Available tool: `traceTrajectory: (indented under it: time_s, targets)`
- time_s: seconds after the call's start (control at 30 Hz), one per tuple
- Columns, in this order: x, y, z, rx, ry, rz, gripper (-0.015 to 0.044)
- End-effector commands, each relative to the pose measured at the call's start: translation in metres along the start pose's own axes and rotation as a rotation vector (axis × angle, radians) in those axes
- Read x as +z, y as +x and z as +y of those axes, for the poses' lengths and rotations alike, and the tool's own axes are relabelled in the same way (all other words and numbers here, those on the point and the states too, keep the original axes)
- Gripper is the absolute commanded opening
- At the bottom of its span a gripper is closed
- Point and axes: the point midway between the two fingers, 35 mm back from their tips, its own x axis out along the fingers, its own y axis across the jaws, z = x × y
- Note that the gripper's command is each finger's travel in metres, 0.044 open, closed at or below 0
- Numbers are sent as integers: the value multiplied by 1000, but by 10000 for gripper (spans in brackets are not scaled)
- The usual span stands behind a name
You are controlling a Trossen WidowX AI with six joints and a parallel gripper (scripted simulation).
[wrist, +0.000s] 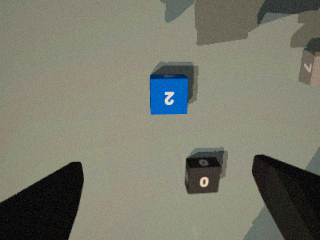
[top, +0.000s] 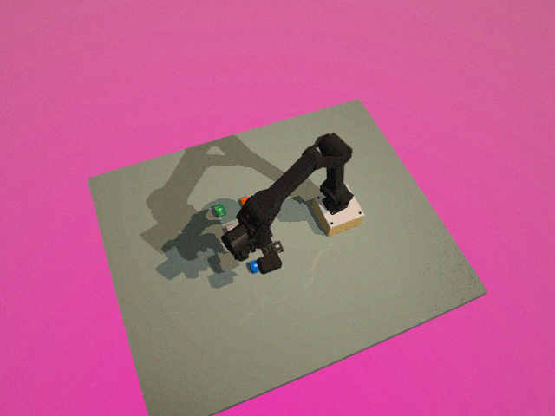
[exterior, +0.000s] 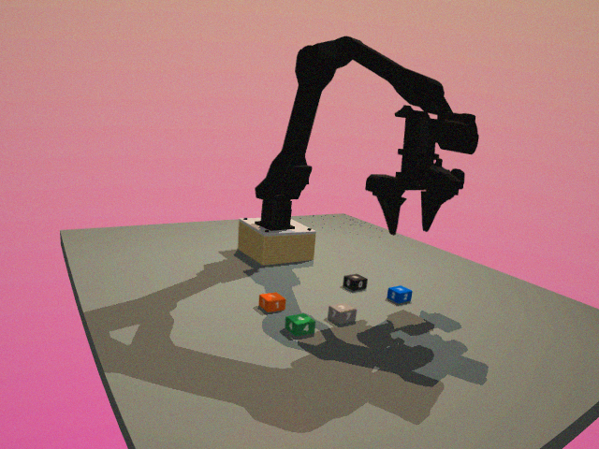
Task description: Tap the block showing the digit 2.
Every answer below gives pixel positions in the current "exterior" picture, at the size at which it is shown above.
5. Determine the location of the green block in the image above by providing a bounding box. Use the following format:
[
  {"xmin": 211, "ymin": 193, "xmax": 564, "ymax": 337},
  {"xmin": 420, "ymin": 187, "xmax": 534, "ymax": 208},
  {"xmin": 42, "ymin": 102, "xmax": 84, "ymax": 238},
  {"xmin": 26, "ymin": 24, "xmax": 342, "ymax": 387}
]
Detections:
[{"xmin": 285, "ymin": 313, "xmax": 316, "ymax": 336}]

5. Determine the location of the blue block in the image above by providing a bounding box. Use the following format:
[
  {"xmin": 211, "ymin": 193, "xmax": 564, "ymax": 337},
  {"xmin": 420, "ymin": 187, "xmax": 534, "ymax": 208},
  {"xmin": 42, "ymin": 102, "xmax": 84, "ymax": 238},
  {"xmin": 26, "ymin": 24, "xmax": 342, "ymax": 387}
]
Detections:
[{"xmin": 387, "ymin": 286, "xmax": 413, "ymax": 304}]

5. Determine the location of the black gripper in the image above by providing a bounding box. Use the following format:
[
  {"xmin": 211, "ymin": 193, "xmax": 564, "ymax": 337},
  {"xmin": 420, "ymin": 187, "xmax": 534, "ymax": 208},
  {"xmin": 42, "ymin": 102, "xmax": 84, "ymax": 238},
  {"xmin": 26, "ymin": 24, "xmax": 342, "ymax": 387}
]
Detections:
[{"xmin": 365, "ymin": 144, "xmax": 453, "ymax": 236}]

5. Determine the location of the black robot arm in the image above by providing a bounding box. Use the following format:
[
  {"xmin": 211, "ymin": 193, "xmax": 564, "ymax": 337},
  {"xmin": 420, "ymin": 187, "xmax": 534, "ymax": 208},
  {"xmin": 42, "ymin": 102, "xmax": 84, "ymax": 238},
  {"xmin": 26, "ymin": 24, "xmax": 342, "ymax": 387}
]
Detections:
[{"xmin": 255, "ymin": 36, "xmax": 479, "ymax": 231}]

